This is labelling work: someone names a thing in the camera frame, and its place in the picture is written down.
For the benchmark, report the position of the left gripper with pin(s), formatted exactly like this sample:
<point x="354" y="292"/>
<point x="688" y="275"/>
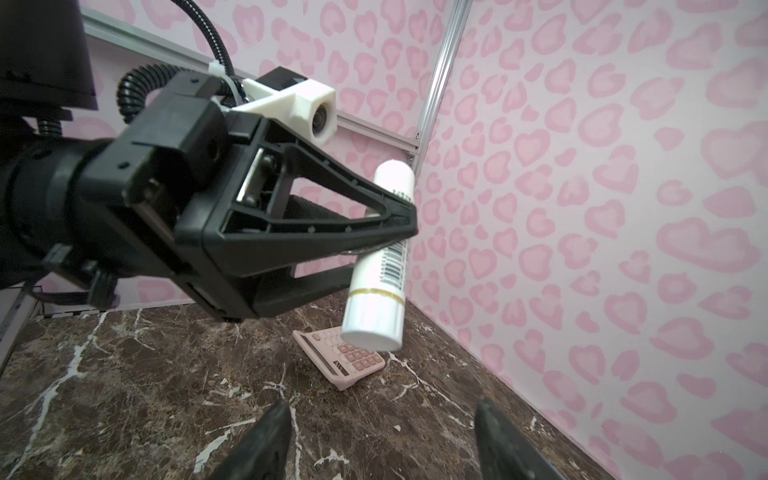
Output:
<point x="204" y="198"/>

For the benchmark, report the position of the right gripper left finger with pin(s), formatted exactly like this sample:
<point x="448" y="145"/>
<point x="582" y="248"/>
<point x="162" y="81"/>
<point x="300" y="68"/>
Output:
<point x="262" y="452"/>

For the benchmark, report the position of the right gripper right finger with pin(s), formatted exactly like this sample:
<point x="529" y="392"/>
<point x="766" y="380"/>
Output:
<point x="504" y="452"/>

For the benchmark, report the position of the white glue stick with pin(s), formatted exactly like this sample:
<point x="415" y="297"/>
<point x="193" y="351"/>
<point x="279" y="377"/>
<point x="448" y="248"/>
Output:
<point x="375" y="307"/>

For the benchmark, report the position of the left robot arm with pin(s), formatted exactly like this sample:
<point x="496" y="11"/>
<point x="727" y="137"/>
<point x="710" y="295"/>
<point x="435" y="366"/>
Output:
<point x="46" y="74"/>

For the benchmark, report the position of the pink calculator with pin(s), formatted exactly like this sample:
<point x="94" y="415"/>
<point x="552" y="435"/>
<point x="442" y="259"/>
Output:
<point x="341" y="363"/>

